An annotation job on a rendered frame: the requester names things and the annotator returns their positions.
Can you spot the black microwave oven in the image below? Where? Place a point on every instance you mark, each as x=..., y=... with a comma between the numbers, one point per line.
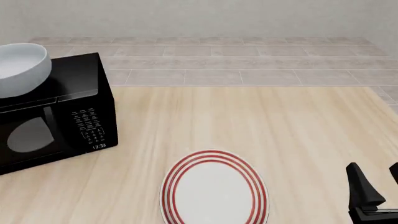
x=77, y=98

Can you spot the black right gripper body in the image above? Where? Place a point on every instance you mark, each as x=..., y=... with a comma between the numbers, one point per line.
x=373, y=214

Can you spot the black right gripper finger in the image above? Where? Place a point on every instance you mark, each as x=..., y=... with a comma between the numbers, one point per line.
x=360, y=186
x=395, y=171

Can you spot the white plate with red rings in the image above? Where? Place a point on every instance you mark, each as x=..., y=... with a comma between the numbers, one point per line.
x=213, y=191

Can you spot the white bowl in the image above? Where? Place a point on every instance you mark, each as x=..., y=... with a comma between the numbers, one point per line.
x=18, y=70

